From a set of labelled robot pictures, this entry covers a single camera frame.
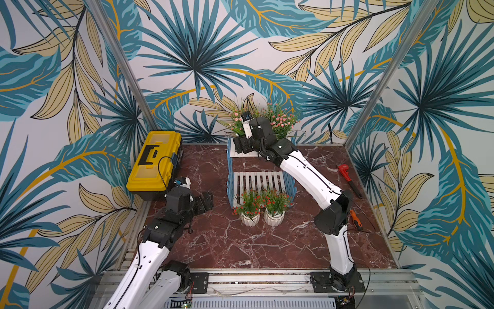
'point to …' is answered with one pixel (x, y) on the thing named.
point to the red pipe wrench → (345, 172)
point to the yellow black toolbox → (157, 165)
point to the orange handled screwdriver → (356, 220)
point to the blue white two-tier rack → (237, 182)
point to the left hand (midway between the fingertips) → (203, 200)
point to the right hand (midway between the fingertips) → (244, 135)
